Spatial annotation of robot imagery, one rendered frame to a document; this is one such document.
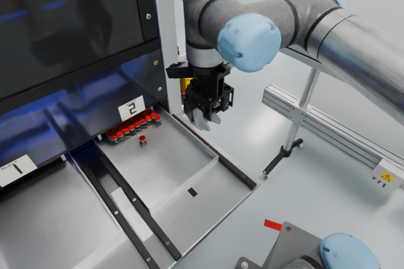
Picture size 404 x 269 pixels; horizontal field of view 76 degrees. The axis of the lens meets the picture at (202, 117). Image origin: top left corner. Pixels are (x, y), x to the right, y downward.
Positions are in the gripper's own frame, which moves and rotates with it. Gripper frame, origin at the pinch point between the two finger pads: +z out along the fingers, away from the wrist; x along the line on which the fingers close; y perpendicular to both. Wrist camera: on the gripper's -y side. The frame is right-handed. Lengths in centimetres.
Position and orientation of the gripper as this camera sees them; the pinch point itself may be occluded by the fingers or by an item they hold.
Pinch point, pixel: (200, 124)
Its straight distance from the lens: 66.1
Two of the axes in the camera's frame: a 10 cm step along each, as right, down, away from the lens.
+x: 7.3, -4.8, 4.8
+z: 0.1, 7.1, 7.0
